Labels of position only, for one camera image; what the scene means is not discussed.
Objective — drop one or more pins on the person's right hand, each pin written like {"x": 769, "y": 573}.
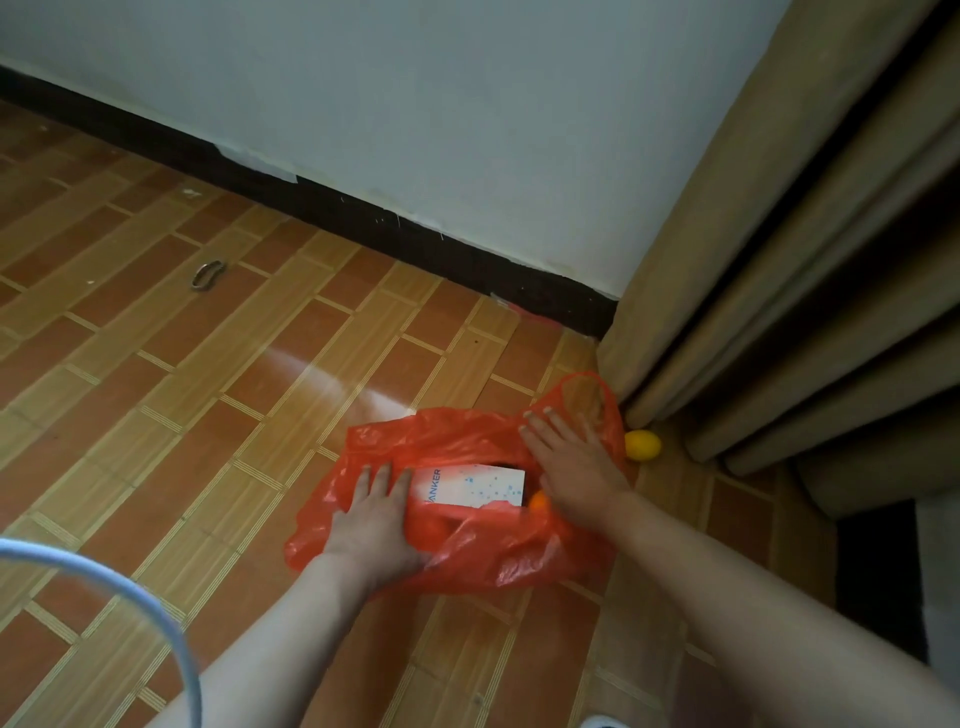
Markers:
{"x": 581, "y": 480}

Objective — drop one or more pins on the person's left hand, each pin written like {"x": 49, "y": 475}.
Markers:
{"x": 375, "y": 532}

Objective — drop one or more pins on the small orange fruit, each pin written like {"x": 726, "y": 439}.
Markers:
{"x": 540, "y": 504}

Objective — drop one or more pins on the small yellow fruit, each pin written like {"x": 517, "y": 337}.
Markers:
{"x": 643, "y": 445}

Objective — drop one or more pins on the small white blue box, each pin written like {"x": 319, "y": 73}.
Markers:
{"x": 472, "y": 486}

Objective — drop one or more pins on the red plastic bag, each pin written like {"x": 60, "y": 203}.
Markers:
{"x": 487, "y": 547}

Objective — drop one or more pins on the person's right forearm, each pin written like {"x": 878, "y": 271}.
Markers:
{"x": 765, "y": 622}

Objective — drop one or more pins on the person's left forearm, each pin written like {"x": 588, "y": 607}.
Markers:
{"x": 277, "y": 652}

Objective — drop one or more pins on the white right slipper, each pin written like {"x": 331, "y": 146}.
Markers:
{"x": 604, "y": 722}

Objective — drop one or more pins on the beige striped curtain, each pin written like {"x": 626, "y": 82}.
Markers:
{"x": 787, "y": 262}

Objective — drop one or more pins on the black baseboard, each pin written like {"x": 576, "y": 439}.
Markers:
{"x": 881, "y": 577}
{"x": 337, "y": 210}

